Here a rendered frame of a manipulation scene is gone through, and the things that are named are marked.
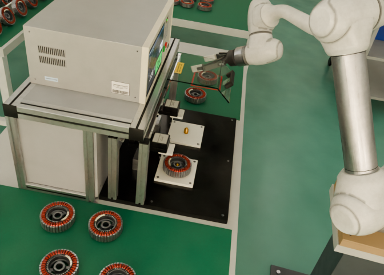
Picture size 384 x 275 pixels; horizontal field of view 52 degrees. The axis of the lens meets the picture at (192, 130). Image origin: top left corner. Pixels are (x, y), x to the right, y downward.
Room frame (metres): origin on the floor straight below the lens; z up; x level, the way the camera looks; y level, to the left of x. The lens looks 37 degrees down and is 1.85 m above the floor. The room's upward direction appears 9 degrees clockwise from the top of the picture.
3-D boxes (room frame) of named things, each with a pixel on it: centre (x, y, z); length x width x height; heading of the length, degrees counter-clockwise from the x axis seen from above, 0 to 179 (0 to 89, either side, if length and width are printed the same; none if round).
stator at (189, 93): (1.73, 0.01, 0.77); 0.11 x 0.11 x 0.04
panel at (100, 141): (1.28, 0.28, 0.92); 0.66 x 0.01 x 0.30; 178
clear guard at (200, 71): (1.46, 0.03, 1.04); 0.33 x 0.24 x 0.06; 88
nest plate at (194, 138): (1.39, 0.03, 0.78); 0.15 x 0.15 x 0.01; 88
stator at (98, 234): (0.84, 0.23, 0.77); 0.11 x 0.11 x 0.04
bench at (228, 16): (3.65, 0.13, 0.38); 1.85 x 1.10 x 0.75; 178
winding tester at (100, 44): (1.30, 0.35, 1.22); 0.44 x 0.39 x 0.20; 178
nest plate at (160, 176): (1.15, 0.04, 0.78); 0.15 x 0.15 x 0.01; 88
